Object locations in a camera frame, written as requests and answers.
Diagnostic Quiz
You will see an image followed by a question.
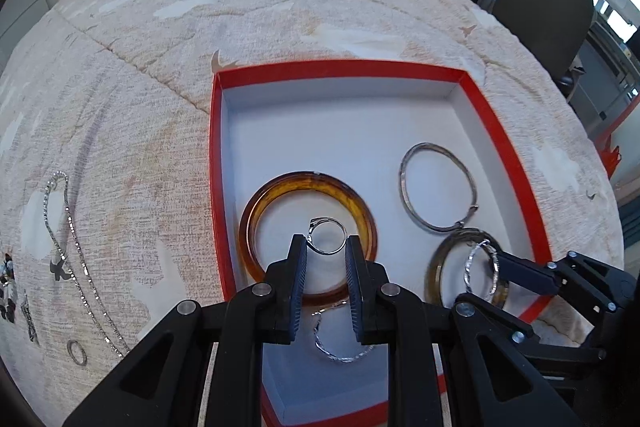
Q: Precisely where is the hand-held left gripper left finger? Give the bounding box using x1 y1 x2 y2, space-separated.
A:
62 233 308 427

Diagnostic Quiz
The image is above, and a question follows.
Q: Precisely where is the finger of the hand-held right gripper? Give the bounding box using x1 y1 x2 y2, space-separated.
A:
495 249 581 296
457 292 606 362

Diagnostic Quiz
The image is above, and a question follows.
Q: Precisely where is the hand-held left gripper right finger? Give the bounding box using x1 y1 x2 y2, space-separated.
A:
345 234 583 427

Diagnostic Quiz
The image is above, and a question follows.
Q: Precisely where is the twisted silver hoop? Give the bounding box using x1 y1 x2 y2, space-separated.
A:
311 299 377 364
464 239 501 295

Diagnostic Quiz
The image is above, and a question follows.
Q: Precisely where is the silver ring with setting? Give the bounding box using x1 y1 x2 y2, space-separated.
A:
303 217 349 256

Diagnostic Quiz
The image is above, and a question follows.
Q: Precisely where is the dark brown bangle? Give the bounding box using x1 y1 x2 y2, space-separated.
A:
425 228 511 309

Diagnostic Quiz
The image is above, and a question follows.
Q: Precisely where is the amber resin bangle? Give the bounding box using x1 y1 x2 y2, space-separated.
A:
238 172 378 307

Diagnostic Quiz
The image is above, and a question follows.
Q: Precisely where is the thin silver bangle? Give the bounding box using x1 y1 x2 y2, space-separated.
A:
399 142 481 233

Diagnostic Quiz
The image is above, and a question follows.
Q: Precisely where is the red shallow cardboard box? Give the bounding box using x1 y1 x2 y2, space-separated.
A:
209 59 555 427

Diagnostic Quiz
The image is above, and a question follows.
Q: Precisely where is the grey office chair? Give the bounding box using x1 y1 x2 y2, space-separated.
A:
492 0 596 98

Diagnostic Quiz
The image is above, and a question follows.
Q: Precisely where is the plain silver band ring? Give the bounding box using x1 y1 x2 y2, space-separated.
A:
66 339 88 367

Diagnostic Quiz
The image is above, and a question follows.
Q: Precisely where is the silver chain necklace with pendant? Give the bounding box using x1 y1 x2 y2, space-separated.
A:
42 170 132 360

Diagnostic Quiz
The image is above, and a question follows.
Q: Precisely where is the silver chain link bracelet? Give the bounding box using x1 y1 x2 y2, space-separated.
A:
20 289 41 347

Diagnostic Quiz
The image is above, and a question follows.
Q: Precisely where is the black bead bracelet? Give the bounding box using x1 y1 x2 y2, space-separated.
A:
0 252 19 324

